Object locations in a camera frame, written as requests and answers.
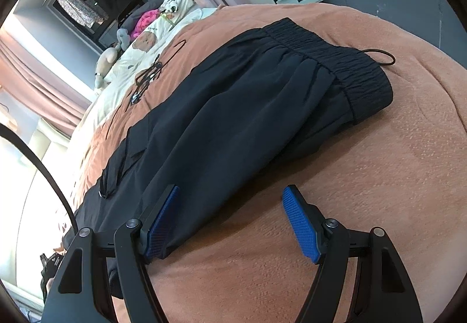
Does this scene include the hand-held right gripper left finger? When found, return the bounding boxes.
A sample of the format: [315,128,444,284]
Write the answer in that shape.
[43,184,180,323]

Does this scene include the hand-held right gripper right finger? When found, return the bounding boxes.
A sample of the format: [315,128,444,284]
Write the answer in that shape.
[282,184,424,323]

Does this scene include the black pants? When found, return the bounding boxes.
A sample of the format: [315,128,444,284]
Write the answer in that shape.
[62,18,396,300]

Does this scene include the brown fleece blanket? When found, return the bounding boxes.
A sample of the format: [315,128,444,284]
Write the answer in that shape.
[55,2,467,323]

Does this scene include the beige plush toy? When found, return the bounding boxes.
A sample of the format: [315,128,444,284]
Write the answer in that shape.
[94,48,119,90]

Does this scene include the grey plush toy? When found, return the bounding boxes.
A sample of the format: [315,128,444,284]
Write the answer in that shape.
[116,28,131,52]

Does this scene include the pink plush toy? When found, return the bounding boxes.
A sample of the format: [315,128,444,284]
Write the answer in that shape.
[132,10,161,37]

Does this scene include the spotted plush dog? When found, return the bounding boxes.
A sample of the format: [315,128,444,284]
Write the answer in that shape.
[158,0,188,13]

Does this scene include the floral dress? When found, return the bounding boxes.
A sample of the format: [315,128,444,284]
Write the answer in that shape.
[54,0,110,29]

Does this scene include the black cable bundle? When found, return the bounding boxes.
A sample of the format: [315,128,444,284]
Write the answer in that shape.
[106,39,187,134]

